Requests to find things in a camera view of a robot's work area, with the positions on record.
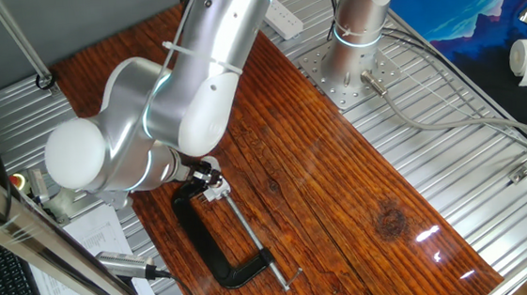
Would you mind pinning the white light bulb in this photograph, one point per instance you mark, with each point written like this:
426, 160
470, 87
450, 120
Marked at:
214, 162

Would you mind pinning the white power strip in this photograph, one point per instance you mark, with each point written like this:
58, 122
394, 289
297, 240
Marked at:
284, 21

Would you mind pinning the brown wooden board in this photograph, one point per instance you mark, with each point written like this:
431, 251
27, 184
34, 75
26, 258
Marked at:
323, 185

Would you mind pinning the printed paper sheets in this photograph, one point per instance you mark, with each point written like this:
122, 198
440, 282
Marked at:
91, 234

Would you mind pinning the white bulb socket adapter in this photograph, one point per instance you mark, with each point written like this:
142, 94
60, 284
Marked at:
217, 193

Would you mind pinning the diagonal aluminium frame post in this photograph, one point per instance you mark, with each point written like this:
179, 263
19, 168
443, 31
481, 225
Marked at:
19, 41

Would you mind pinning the blue mountain poster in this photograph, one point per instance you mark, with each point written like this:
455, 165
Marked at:
470, 18

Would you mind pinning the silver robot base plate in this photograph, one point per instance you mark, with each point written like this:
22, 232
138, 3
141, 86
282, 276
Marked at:
313, 65

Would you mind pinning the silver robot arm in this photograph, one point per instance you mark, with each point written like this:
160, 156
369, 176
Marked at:
170, 103

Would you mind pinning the black C-clamp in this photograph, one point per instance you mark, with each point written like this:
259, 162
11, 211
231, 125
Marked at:
200, 242

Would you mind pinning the silver ribbed handheld device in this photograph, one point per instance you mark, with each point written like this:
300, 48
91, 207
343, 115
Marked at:
122, 264

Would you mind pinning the steel frame beam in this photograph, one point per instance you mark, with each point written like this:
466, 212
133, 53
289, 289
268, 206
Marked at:
40, 245

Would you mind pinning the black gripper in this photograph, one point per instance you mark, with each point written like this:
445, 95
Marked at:
190, 172

